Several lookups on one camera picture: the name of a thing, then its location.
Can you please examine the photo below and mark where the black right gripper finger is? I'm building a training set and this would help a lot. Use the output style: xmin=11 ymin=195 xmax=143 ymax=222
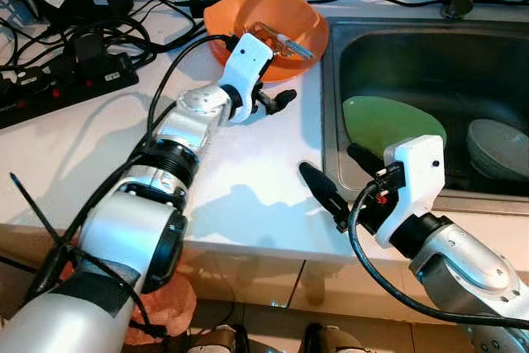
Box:
xmin=347 ymin=144 xmax=385 ymax=176
xmin=299 ymin=163 xmax=352 ymax=232

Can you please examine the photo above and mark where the metal fork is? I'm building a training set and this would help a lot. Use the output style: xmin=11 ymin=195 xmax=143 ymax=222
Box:
xmin=255 ymin=22 xmax=317 ymax=61

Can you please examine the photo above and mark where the orange plastic bowl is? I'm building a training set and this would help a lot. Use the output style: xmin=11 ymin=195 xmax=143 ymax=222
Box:
xmin=203 ymin=0 xmax=330 ymax=83

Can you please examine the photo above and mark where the white kitchen base cabinet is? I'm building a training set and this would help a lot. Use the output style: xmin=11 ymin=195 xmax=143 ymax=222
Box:
xmin=0 ymin=225 xmax=529 ymax=329

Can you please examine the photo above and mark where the green plate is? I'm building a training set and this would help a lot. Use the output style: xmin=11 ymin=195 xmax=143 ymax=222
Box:
xmin=342 ymin=95 xmax=448 ymax=160

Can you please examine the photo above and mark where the stainless steel sink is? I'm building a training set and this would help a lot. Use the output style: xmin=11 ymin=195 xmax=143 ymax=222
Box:
xmin=321 ymin=17 xmax=529 ymax=215

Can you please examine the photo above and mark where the grey bowl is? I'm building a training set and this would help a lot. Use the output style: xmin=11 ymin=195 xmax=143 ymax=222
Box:
xmin=466 ymin=119 xmax=529 ymax=180

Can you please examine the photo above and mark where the black plug adapter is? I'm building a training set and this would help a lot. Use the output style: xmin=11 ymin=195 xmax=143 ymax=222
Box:
xmin=73 ymin=31 xmax=107 ymax=66

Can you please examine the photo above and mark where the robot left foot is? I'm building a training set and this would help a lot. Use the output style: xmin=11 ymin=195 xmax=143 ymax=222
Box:
xmin=186 ymin=324 xmax=249 ymax=353

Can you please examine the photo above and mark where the black power strip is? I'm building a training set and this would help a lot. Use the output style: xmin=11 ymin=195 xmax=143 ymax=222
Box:
xmin=0 ymin=51 xmax=140 ymax=130

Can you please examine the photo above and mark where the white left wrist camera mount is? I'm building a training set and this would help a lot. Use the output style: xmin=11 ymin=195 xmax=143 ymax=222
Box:
xmin=219 ymin=32 xmax=274 ymax=125

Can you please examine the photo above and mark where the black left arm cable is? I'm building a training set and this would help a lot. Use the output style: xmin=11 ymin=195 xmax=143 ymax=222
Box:
xmin=25 ymin=35 xmax=242 ymax=304

